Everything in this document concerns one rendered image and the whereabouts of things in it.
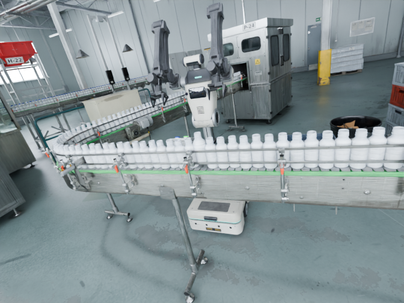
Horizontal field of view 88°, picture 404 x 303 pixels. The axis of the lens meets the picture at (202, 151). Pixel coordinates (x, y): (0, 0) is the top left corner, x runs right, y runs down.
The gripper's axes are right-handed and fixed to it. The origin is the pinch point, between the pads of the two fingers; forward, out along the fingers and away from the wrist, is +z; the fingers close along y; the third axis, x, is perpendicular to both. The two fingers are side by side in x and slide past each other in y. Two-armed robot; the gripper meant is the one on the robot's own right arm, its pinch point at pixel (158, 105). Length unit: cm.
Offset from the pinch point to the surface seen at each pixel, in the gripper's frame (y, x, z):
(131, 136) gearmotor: -79, 52, 8
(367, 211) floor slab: 141, 120, 94
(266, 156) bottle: 78, -21, 43
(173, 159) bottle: 28, -24, 42
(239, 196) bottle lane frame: 62, -14, 64
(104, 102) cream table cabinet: -279, 178, -101
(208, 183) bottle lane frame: 46, -19, 56
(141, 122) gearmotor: -71, 60, -8
